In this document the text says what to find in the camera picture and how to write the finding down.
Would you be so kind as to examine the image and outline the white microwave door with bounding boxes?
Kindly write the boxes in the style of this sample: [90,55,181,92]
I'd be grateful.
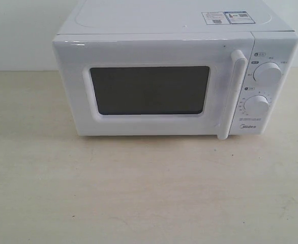
[52,32,255,139]

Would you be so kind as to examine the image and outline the white microwave oven body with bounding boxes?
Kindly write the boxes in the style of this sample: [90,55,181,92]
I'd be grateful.
[55,1,298,136]

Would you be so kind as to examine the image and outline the lower white control knob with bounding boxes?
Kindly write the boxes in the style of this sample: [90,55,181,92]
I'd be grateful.
[244,95,269,116]

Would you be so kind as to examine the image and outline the white control knob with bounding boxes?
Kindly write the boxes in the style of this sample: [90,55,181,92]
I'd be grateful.
[253,62,282,86]
[244,95,269,116]

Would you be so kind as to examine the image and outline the upper white control knob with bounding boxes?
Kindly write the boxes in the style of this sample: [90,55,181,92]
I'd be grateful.
[253,62,282,86]

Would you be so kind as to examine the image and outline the white and blue label sticker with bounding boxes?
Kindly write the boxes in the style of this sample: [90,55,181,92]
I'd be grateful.
[202,11,255,25]

